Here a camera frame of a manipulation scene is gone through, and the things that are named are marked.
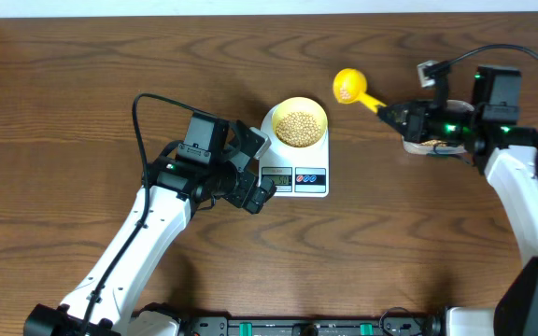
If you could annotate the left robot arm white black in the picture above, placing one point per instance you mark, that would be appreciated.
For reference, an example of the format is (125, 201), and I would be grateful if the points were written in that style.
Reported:
(211, 163)

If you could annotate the yellow plastic measuring scoop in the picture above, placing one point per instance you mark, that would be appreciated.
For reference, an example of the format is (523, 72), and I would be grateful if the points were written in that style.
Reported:
(350, 87)

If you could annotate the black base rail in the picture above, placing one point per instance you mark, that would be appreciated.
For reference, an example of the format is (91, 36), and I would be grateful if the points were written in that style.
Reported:
(297, 326)

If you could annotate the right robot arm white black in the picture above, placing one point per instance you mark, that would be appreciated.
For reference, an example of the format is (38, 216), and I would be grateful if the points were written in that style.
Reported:
(507, 156)

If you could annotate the white digital kitchen scale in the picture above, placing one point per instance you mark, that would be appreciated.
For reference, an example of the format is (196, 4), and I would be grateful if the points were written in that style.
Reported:
(297, 171)

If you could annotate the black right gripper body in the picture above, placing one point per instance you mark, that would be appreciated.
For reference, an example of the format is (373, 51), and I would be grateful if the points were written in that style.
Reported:
(444, 123)

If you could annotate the soybeans pile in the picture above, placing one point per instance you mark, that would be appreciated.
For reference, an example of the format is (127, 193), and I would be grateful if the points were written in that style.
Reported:
(434, 143)

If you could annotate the pale yellow bowl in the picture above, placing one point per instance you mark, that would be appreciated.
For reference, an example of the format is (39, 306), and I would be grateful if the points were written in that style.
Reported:
(300, 104)

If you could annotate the clear plastic container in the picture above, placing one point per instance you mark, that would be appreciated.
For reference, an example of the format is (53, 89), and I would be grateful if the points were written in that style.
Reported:
(413, 148)

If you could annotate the soybeans in yellow bowl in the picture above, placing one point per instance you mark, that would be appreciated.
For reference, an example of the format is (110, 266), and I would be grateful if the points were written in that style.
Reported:
(298, 129)

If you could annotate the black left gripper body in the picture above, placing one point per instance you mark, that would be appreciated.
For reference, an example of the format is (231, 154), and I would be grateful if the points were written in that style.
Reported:
(238, 195)

